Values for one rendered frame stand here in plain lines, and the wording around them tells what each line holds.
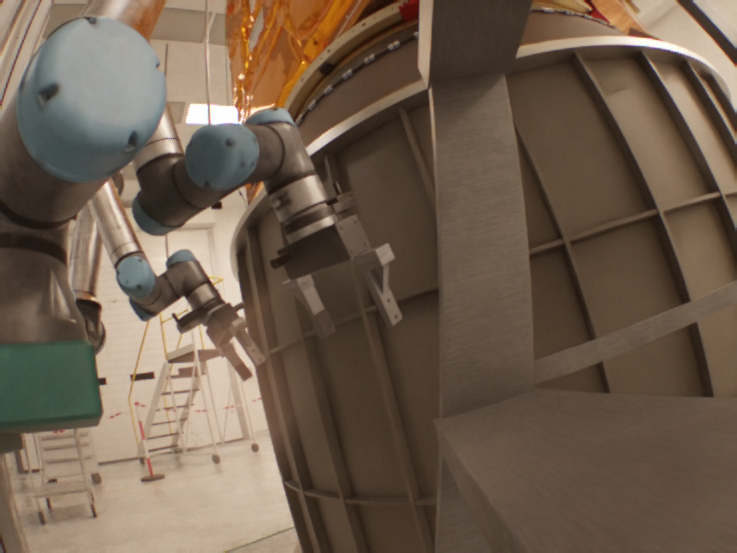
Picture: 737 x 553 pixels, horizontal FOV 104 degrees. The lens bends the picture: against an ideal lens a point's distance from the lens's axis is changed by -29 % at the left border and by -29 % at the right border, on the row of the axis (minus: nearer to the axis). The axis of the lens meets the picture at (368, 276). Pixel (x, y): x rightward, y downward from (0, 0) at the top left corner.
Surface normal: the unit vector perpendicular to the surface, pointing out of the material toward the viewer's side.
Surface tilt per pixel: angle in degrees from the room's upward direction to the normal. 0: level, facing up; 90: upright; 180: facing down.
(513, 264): 93
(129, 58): 98
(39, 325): 90
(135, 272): 90
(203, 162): 115
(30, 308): 73
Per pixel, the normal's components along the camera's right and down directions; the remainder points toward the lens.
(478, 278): -0.07, -0.18
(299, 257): -0.56, 0.37
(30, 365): 0.60, -0.34
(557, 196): -0.30, -0.17
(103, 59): 0.87, -0.20
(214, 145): -0.32, 0.29
